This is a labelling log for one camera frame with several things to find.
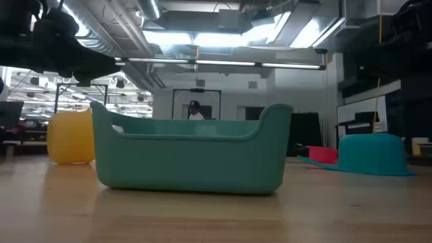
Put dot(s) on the teal plastic basket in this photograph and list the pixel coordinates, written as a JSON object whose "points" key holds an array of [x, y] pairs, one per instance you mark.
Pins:
{"points": [[189, 162]]}

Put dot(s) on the yellow measuring cup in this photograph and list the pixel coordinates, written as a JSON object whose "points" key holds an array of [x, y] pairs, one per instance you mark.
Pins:
{"points": [[71, 138]]}

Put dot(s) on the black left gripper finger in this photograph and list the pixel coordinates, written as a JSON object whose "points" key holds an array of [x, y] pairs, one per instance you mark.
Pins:
{"points": [[91, 62], [84, 82]]}

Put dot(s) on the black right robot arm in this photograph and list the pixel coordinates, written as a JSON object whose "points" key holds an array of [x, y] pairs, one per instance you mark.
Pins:
{"points": [[422, 6]]}

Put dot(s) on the red measuring cup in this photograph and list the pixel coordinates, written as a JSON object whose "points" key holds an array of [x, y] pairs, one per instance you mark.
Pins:
{"points": [[322, 155]]}

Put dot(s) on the yellow box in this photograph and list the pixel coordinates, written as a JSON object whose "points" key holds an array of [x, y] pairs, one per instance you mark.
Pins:
{"points": [[418, 145]]}

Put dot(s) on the person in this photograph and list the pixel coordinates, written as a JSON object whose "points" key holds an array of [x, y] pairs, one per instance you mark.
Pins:
{"points": [[195, 114]]}

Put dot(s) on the black shelf unit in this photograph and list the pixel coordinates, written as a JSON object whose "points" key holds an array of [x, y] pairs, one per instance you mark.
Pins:
{"points": [[366, 118]]}

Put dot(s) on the light blue measuring cup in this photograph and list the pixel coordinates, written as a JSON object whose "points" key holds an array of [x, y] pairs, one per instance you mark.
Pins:
{"points": [[371, 153]]}

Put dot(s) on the dark monitor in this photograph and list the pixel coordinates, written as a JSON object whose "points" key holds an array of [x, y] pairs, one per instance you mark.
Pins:
{"points": [[10, 114]]}

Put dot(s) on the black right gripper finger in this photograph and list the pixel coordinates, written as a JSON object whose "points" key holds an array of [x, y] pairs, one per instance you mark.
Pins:
{"points": [[371, 62]]}

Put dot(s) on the black cabinet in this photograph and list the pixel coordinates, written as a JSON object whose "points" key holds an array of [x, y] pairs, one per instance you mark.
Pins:
{"points": [[303, 135]]}

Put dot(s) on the long tube light bar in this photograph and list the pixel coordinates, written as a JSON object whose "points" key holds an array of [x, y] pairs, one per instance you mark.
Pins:
{"points": [[222, 63]]}

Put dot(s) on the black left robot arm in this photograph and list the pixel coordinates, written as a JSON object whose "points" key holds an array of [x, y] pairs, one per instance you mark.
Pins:
{"points": [[17, 10]]}

